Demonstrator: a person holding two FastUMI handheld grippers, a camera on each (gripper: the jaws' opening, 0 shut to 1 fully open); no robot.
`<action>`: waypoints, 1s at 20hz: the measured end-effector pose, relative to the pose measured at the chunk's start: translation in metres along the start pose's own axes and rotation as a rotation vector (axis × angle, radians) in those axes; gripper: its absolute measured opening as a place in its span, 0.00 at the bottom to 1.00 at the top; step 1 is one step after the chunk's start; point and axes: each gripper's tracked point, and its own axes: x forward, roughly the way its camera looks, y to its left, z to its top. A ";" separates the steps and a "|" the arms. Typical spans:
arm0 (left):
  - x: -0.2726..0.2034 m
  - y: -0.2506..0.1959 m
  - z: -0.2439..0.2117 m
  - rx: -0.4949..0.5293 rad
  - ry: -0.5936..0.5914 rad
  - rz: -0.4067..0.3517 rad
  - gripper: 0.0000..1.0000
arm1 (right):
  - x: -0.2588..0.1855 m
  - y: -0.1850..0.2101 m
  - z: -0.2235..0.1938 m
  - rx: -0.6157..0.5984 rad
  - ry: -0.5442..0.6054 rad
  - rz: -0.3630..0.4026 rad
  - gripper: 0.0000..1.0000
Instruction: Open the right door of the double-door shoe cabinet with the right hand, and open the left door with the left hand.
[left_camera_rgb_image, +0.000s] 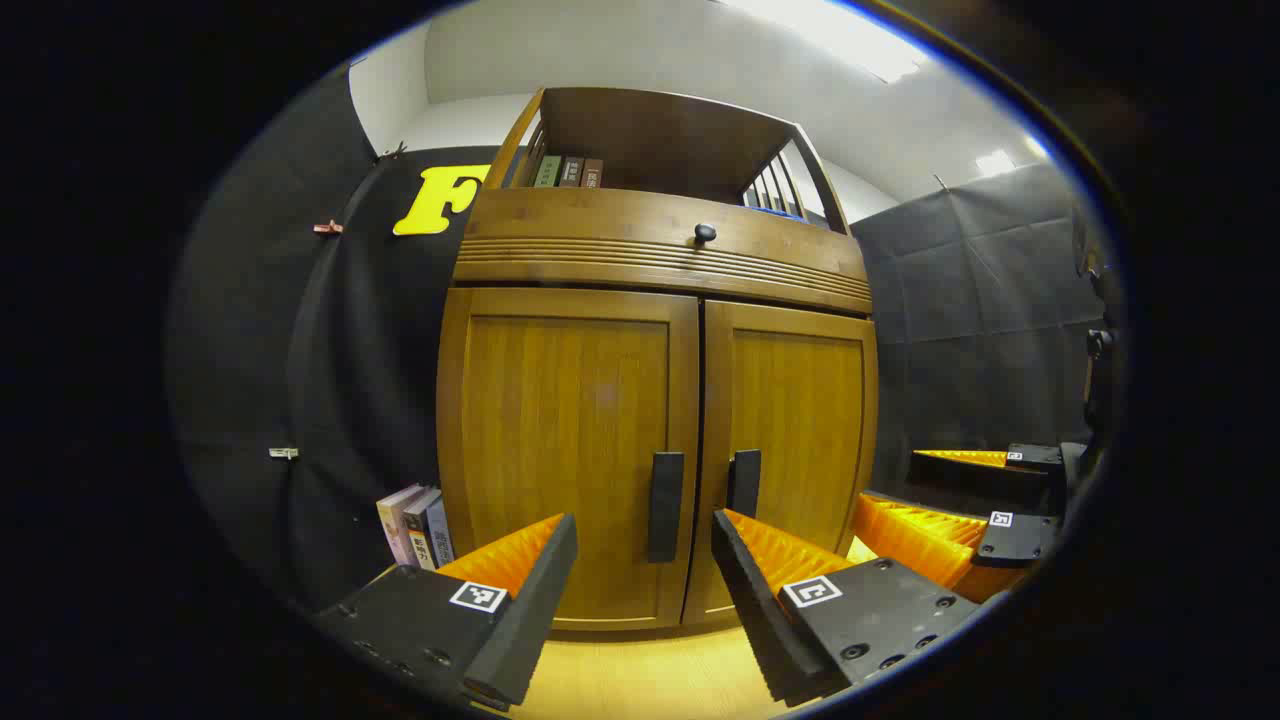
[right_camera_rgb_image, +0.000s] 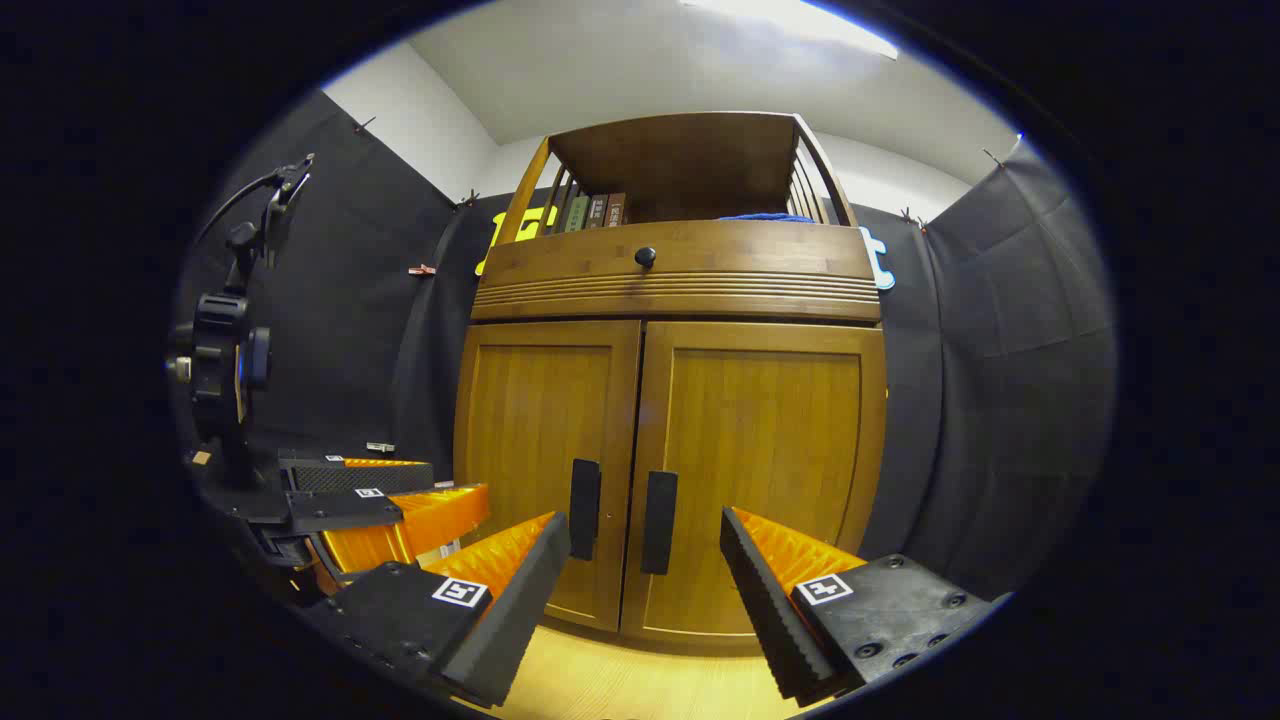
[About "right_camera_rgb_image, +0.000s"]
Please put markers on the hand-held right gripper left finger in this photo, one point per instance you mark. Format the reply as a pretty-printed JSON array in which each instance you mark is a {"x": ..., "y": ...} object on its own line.
[{"x": 520, "y": 610}]

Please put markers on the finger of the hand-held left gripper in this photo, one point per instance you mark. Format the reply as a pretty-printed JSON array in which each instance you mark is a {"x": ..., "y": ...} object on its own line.
[
  {"x": 350, "y": 476},
  {"x": 340, "y": 510}
]

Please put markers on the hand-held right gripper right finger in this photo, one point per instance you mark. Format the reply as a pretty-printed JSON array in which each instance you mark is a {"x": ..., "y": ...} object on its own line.
[{"x": 760, "y": 610}]

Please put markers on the wooden shoe cabinet door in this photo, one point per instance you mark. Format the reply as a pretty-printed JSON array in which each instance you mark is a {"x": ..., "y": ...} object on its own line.
[
  {"x": 770, "y": 430},
  {"x": 530, "y": 420}
]

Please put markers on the wooden double-door shoe cabinet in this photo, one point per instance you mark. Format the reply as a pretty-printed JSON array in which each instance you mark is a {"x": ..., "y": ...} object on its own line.
[{"x": 680, "y": 290}]

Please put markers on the black backdrop cloth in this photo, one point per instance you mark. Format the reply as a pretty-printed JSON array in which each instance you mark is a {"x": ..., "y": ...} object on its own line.
[{"x": 350, "y": 330}]

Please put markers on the green book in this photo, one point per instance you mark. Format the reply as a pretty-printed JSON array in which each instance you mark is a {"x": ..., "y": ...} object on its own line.
[{"x": 576, "y": 214}]

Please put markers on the grooved wooden drawer front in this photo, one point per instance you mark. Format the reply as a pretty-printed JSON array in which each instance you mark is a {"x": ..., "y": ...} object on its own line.
[{"x": 760, "y": 260}]

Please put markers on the dark brown book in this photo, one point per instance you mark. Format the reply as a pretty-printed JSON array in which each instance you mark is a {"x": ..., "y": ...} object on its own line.
[{"x": 597, "y": 211}]

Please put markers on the round black knob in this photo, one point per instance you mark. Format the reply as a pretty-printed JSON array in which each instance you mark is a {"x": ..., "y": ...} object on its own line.
[{"x": 646, "y": 257}]

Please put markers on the reddish brown book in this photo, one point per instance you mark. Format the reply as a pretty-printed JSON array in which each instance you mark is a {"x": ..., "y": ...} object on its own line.
[{"x": 616, "y": 209}]

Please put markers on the blue cloth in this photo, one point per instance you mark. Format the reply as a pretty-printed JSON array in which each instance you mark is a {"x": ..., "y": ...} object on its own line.
[{"x": 765, "y": 217}]

